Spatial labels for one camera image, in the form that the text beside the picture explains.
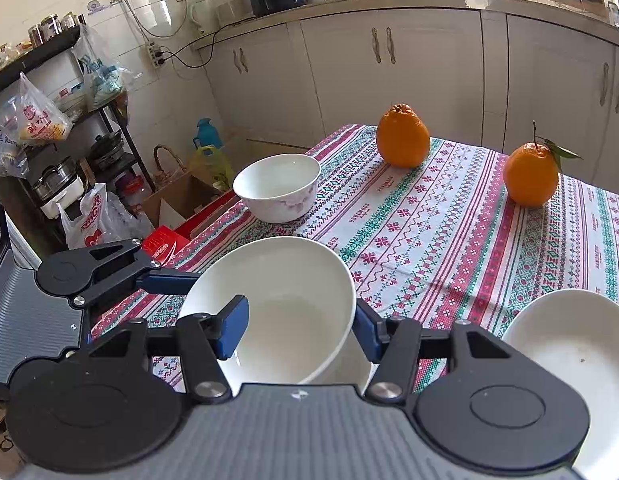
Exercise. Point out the plain white bowl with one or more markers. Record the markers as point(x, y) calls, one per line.
point(289, 310)

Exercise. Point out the steel pot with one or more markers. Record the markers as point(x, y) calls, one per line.
point(54, 177)

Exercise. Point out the open cardboard box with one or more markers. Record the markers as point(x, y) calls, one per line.
point(184, 192)

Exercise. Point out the white kitchen cabinets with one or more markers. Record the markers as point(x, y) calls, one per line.
point(339, 75)

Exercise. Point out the metal canisters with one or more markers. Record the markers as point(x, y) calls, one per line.
point(52, 27)

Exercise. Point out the clear bag with blue print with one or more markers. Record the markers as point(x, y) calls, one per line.
point(99, 75)

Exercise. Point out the orange with green leaf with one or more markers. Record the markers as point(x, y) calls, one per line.
point(532, 175)

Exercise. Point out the black wok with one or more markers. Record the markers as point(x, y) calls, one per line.
point(107, 147)

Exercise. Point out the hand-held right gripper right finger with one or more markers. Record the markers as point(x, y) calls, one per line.
point(365, 331)

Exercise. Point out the white electric kettle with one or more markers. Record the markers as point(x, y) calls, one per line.
point(202, 17)

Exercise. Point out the large white fruit-print plate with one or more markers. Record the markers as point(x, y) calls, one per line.
point(574, 360)

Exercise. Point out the patterned woven tablecloth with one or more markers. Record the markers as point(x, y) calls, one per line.
point(439, 240)

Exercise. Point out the orange without leaf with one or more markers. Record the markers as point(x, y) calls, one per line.
point(402, 140)

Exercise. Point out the clear plastic container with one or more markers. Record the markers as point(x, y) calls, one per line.
point(232, 10)

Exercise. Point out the wicker basket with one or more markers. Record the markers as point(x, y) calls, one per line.
point(156, 162)

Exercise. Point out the red box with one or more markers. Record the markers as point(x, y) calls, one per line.
point(162, 247)

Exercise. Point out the blue thermos flask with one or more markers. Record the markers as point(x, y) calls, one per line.
point(207, 135)

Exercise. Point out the yellow-green plastic bag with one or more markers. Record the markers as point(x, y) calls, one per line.
point(212, 165)

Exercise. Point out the clear bag with yellow food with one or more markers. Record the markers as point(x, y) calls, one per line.
point(39, 120)

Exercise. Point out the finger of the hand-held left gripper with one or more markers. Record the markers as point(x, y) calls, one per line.
point(164, 282)

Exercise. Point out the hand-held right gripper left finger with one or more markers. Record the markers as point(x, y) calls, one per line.
point(232, 327)

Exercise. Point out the black shelf rack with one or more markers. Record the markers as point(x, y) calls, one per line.
point(34, 57)

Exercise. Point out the white power strip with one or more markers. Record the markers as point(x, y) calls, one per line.
point(153, 55)

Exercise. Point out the red and white plastic bag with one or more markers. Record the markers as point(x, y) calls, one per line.
point(92, 220)

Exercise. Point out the white bowl pink flowers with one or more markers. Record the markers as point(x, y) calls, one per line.
point(274, 180)

